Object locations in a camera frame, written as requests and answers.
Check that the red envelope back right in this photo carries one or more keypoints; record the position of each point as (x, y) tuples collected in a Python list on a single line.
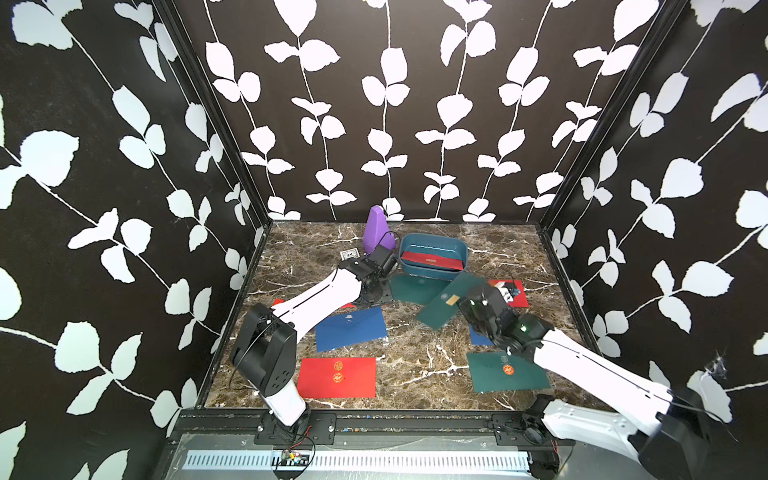
[(512, 291)]

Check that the small white card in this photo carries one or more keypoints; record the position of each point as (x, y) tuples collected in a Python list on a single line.
[(352, 253)]

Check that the red envelope with gold sticker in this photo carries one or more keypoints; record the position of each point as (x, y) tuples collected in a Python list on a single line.
[(437, 262)]

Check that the blue envelope right red seal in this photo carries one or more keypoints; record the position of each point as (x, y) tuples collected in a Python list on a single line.
[(478, 339)]

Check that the blue envelope left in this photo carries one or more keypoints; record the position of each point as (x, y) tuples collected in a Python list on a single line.
[(348, 329)]

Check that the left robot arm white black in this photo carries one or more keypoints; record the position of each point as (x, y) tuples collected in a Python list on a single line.
[(265, 350)]

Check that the white perforated cable tray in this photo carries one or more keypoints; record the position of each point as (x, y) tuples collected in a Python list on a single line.
[(425, 462)]

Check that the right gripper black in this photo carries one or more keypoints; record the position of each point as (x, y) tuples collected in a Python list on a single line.
[(464, 305)]

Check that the red envelope two gold seals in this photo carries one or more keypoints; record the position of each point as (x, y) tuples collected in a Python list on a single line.
[(328, 378)]

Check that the green envelope back middle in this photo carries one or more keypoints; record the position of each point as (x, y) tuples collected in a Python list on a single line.
[(414, 289)]

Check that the black aluminium front rail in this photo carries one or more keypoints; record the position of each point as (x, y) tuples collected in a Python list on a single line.
[(529, 429)]

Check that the teal plastic storage box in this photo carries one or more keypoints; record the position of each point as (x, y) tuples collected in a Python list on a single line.
[(437, 245)]

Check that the green envelope with cream label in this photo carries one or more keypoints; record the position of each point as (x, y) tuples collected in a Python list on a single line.
[(439, 311)]

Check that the red envelope back left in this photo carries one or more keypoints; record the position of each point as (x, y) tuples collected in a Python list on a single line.
[(280, 301)]

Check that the purple pyramid metronome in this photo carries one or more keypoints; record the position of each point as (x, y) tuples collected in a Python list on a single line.
[(377, 232)]

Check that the green envelope front right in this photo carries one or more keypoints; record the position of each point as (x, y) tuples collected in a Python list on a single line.
[(498, 372)]

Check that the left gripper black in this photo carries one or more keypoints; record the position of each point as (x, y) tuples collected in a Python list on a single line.
[(381, 284)]

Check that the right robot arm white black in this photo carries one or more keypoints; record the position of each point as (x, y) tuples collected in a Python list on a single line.
[(666, 431)]

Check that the small green circuit board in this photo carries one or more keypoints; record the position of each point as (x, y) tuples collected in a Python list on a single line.
[(291, 460)]

